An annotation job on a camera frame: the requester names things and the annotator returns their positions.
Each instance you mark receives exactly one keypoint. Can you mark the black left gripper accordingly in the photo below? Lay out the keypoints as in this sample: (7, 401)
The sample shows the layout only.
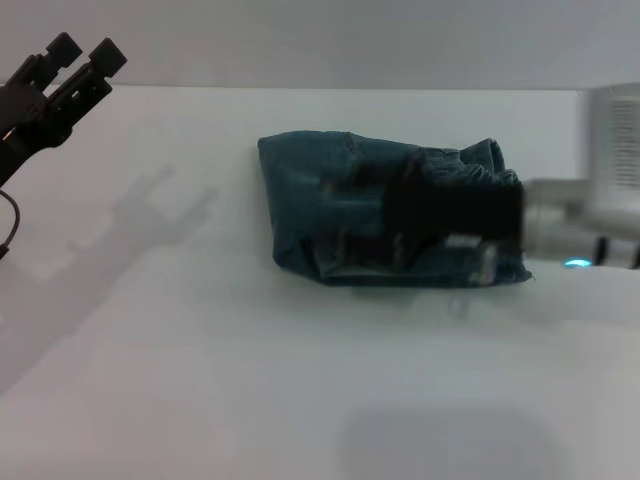
(22, 120)

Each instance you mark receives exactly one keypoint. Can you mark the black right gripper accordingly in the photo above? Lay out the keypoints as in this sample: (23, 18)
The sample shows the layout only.
(450, 210)

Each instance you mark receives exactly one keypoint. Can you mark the blue denim cartoon-print shorts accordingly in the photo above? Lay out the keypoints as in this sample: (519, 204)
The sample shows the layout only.
(300, 200)

